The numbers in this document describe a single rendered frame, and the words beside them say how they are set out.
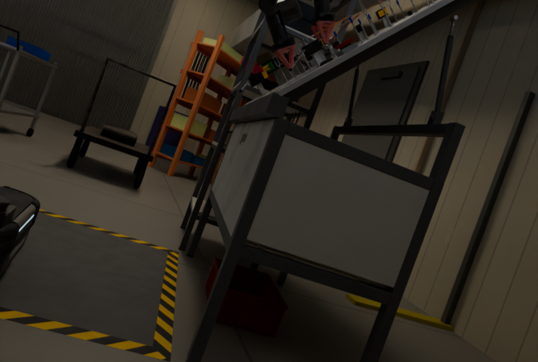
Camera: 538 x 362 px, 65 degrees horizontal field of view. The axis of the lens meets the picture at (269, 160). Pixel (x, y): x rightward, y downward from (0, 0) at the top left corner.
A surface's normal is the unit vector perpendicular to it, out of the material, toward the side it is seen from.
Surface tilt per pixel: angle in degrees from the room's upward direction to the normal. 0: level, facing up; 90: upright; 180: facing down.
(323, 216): 90
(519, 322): 90
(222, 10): 90
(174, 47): 90
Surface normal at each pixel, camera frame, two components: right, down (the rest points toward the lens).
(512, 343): -0.88, -0.33
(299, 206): 0.19, 0.07
